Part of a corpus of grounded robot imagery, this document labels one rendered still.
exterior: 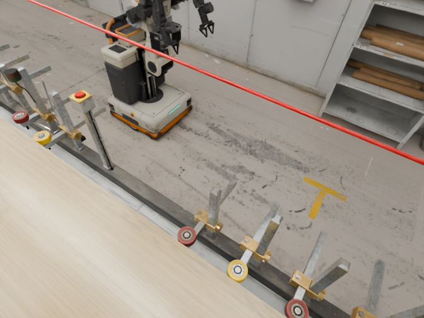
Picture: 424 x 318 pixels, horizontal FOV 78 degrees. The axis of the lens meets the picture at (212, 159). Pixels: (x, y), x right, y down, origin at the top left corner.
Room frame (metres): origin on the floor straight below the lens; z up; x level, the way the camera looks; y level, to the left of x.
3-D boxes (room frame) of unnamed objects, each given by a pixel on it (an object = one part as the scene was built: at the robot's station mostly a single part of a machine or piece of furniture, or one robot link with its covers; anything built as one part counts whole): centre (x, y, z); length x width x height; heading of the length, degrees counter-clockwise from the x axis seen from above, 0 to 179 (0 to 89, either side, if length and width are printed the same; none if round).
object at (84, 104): (0.94, 0.61, 1.18); 0.07 x 0.07 x 0.08; 59
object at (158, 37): (2.10, 0.45, 0.99); 0.28 x 0.16 x 0.22; 149
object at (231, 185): (0.63, -0.02, 0.81); 0.43 x 0.03 x 0.04; 149
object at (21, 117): (1.12, 1.15, 0.85); 0.08 x 0.08 x 0.11
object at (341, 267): (0.31, -0.46, 0.88); 0.04 x 0.04 x 0.48; 59
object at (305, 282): (0.32, -0.44, 0.81); 0.14 x 0.06 x 0.05; 59
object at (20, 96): (1.33, 1.27, 0.86); 0.04 x 0.04 x 0.48; 59
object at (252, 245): (0.45, -0.22, 0.83); 0.14 x 0.06 x 0.05; 59
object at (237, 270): (0.34, -0.13, 0.85); 0.08 x 0.08 x 0.11
